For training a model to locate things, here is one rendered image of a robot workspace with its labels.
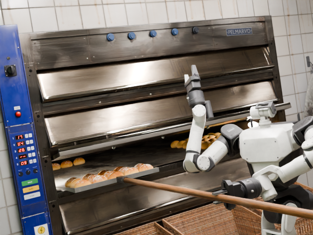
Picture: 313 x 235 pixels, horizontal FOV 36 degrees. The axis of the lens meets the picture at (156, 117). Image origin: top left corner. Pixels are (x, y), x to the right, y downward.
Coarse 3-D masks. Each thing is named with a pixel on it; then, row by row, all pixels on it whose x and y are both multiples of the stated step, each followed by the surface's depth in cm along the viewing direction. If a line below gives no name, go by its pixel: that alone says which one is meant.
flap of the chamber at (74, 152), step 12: (276, 108) 342; (288, 108) 350; (216, 120) 315; (228, 120) 319; (240, 120) 347; (156, 132) 291; (168, 132) 295; (180, 132) 313; (108, 144) 275; (120, 144) 282; (60, 156) 260; (72, 156) 280
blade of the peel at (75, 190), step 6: (156, 168) 290; (132, 174) 282; (138, 174) 284; (144, 174) 286; (108, 180) 274; (114, 180) 275; (60, 186) 292; (84, 186) 266; (90, 186) 268; (96, 186) 270
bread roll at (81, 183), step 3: (81, 180) 268; (84, 180) 269; (87, 180) 270; (75, 183) 269; (78, 183) 267; (81, 183) 267; (84, 183) 268; (87, 183) 268; (90, 183) 270; (75, 186) 267; (78, 186) 266; (81, 186) 267
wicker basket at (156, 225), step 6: (132, 228) 294; (138, 228) 295; (150, 228) 299; (156, 228) 300; (162, 228) 294; (120, 234) 289; (126, 234) 291; (138, 234) 294; (144, 234) 296; (150, 234) 299; (156, 234) 300; (162, 234) 296; (168, 234) 289
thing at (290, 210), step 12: (132, 180) 259; (180, 192) 218; (192, 192) 209; (204, 192) 202; (240, 204) 182; (252, 204) 175; (264, 204) 170; (276, 204) 166; (300, 216) 156; (312, 216) 151
